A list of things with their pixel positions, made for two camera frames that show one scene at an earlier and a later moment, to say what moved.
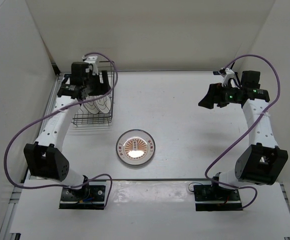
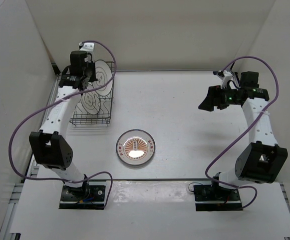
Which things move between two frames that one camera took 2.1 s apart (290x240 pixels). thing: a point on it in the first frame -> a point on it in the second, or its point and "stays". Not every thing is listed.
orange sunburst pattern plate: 135,147 stays
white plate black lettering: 103,104 -> 104,73
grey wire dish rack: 97,110 stays
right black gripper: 212,96 stays
